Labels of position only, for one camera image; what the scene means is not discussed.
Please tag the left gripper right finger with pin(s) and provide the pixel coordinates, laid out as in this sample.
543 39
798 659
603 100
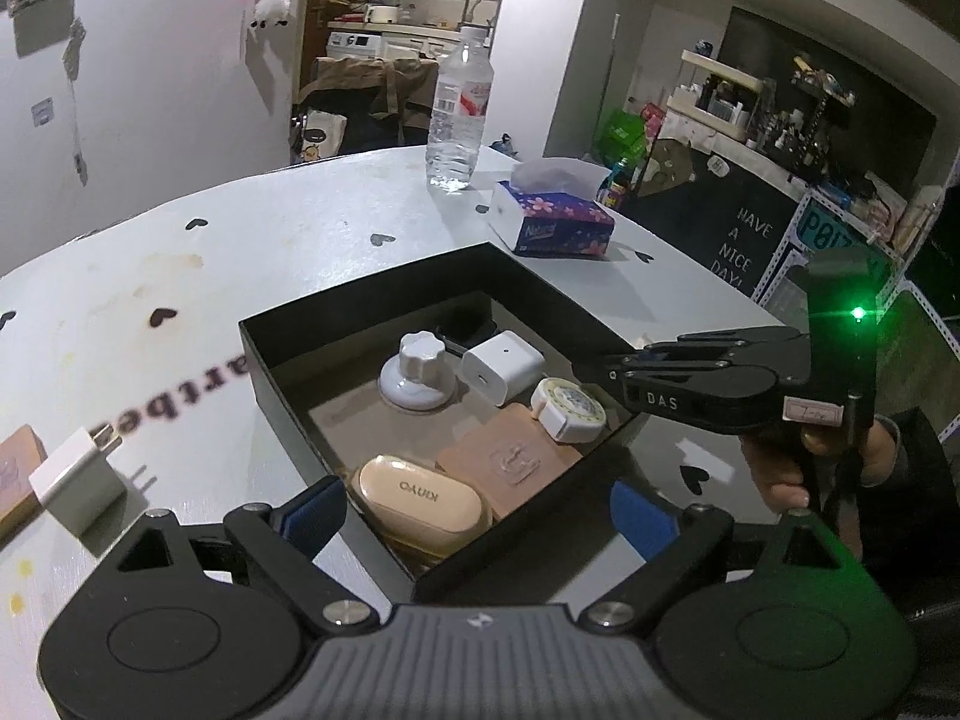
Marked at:
682 552

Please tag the brown square coaster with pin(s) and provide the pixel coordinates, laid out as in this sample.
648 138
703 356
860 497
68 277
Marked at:
21 453

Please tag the beige earbuds case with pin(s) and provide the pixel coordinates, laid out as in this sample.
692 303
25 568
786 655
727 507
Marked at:
419 508

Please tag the black cardboard box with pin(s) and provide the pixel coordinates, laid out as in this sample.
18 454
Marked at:
315 362

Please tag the purple floral tissue box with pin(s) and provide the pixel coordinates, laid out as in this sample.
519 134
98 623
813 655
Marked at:
548 208

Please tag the white round tape measure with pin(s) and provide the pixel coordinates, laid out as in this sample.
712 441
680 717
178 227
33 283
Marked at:
568 414

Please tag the person's right hand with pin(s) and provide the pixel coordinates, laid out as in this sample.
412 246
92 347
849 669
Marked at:
774 460

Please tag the white charger cube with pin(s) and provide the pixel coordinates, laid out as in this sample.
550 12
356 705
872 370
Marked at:
502 367

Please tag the brown cloth covered chair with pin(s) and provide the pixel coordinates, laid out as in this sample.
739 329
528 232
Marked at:
352 105

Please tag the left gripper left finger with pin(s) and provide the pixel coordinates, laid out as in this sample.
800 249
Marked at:
279 545

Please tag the white plug adapter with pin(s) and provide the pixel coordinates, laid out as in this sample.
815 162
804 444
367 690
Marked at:
78 486

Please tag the white suction cup knob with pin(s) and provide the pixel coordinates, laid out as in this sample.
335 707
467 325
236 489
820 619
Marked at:
418 377

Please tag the black letter board sign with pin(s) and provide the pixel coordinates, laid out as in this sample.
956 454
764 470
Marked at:
724 206

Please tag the green bag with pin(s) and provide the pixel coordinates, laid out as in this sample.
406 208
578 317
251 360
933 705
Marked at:
622 140

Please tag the clear water bottle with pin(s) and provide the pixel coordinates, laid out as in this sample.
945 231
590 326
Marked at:
459 112

